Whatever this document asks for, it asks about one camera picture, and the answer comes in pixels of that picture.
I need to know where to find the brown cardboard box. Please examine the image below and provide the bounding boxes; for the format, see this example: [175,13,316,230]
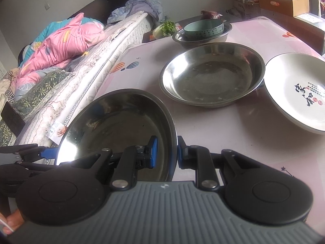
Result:
[258,0,310,18]

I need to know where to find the green bok choy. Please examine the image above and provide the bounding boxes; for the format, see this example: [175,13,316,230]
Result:
[152,21,177,40]

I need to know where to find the pink floral quilt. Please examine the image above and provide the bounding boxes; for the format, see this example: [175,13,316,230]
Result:
[14,13,106,82]

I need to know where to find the green leaf-print pillow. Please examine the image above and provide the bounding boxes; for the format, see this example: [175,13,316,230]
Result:
[13,71,75,113]

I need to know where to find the person's left hand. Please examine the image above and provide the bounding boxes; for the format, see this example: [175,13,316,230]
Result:
[0,207,26,236]

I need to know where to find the wide steel bowl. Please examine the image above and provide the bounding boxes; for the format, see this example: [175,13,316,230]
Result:
[57,89,178,181]

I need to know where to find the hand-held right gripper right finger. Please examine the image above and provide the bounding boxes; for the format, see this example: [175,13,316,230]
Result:
[177,136,257,192]

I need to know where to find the checkered cloth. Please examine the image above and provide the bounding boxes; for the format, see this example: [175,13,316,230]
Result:
[0,69,16,102]

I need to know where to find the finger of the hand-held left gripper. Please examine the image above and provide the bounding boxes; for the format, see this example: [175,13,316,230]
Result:
[14,159,62,172]
[0,144,60,159]

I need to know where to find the teal ceramic bowl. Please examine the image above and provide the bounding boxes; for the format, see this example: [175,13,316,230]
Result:
[183,20,224,42]

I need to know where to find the white printed ceramic plate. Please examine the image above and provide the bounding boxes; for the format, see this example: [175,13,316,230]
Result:
[263,53,325,135]

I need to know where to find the blue-grey clothes pile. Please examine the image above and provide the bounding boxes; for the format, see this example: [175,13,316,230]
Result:
[107,0,165,24]

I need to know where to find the deep steel bowl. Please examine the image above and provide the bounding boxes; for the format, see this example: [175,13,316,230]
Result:
[172,22,233,49]

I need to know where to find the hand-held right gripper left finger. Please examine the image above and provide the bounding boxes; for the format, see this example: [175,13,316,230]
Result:
[67,135,158,192]

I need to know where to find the dark wooden headboard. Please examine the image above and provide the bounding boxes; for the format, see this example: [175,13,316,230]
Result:
[68,0,146,23]

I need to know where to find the bed with mattress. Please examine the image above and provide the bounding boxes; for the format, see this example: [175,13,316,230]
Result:
[15,11,156,163]

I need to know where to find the open cardboard box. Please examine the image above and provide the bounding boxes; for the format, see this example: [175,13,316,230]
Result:
[221,0,260,19]

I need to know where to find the large steel basin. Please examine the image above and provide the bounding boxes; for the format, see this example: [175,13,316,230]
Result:
[159,42,266,108]

